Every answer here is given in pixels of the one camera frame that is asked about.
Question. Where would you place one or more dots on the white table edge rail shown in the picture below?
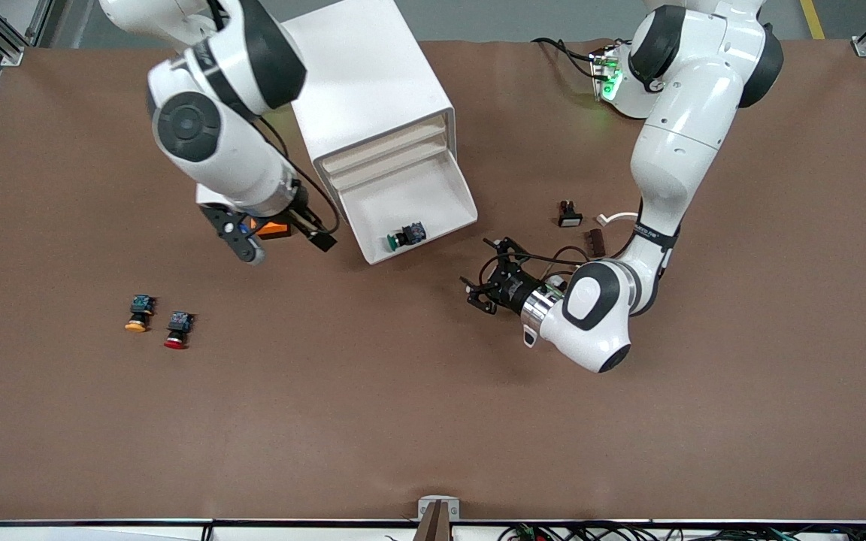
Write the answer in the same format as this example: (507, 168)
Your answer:
(102, 532)

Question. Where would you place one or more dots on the yellow push button switch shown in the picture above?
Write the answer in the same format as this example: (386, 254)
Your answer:
(140, 309)

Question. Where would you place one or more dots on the white plastic drawer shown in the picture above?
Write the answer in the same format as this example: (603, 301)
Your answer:
(380, 148)
(373, 165)
(410, 199)

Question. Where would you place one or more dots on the silver metal camera bracket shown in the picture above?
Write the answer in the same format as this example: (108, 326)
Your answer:
(425, 505)

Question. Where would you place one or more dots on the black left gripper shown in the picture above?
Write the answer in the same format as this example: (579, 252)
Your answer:
(513, 290)

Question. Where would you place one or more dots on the white drawer cabinet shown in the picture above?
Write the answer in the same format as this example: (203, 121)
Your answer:
(373, 75)

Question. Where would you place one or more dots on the brown paper table cover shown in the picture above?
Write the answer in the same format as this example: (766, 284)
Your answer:
(433, 413)

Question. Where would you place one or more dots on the brown camera pole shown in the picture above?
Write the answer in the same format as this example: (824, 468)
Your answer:
(433, 527)

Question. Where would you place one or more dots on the green push button switch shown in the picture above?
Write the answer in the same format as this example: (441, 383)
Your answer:
(407, 237)

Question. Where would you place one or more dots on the red push button switch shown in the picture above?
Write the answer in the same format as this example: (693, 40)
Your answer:
(179, 327)

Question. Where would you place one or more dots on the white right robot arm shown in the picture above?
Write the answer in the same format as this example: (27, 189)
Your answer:
(215, 143)

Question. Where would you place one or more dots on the brown terminal block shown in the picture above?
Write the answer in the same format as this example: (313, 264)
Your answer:
(595, 243)

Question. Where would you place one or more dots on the orange button enclosure box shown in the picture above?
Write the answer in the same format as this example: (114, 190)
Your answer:
(271, 228)

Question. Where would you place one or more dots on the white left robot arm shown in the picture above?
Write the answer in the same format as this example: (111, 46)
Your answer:
(673, 150)

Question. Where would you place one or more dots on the black rectangular white-faced switch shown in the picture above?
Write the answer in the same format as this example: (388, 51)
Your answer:
(570, 216)

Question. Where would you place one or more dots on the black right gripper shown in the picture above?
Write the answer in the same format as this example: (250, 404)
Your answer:
(300, 219)

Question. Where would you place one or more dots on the white curved plastic bracket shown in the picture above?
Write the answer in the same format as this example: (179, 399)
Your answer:
(617, 218)

